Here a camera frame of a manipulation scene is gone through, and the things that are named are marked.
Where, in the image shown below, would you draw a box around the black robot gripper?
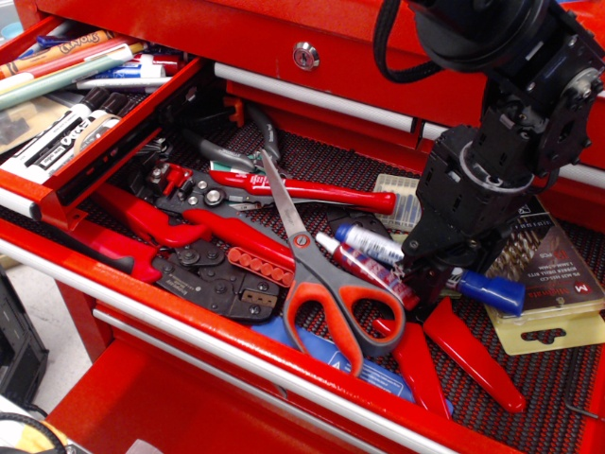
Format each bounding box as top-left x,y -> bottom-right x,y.
403,126 -> 533,322

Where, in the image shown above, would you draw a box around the blue capped white marker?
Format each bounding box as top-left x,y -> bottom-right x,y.
335,223 -> 526,316

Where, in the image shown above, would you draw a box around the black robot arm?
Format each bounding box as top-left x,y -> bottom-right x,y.
373,1 -> 604,306

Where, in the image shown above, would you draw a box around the black red drawer liner mat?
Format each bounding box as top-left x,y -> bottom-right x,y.
0,92 -> 605,454

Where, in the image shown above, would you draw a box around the silver drawer lock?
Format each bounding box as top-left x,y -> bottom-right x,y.
292,42 -> 320,71

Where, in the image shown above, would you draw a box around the open red small drawer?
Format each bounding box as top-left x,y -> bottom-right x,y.
0,13 -> 205,233

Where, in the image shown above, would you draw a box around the red threadlocker tube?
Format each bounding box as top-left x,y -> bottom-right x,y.
315,233 -> 420,310

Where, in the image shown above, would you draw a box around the clear drill bit case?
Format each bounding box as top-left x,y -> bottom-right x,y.
374,173 -> 422,233

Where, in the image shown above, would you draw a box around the blue plastic package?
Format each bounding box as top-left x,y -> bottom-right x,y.
251,316 -> 420,405

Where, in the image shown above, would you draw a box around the yellowish drill bit set box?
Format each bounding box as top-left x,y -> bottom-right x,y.
486,198 -> 604,356

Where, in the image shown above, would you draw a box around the black hex key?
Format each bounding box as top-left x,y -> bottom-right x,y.
563,347 -> 601,421

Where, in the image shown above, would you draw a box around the red tool chest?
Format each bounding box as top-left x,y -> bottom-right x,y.
0,0 -> 605,454

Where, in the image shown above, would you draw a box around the black ratchet crimper tool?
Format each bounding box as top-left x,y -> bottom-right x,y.
66,221 -> 280,323

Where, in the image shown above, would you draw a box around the red white marker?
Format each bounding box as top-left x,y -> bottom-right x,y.
133,53 -> 185,77

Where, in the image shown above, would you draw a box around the black expo marker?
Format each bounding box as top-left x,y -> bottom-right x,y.
6,93 -> 129,183
1,87 -> 110,170

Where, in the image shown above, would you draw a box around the white blue label marker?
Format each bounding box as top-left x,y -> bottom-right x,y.
94,64 -> 165,79

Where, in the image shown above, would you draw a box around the black plastic crate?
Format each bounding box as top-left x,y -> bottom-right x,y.
1,269 -> 49,406

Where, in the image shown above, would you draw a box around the green grey long tube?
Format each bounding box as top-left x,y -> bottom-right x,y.
1,43 -> 146,111

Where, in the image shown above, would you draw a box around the orange crayons box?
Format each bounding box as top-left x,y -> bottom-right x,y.
1,29 -> 116,79

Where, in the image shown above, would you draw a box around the red handled crimping pliers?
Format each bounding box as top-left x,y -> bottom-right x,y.
325,207 -> 527,420

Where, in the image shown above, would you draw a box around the red grey handled scissors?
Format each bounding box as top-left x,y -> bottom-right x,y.
260,149 -> 406,376

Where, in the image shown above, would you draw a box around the grey handled pliers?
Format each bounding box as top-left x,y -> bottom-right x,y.
181,104 -> 283,174

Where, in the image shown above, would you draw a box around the red handled wire stripper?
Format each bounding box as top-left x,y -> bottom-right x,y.
92,160 -> 397,271

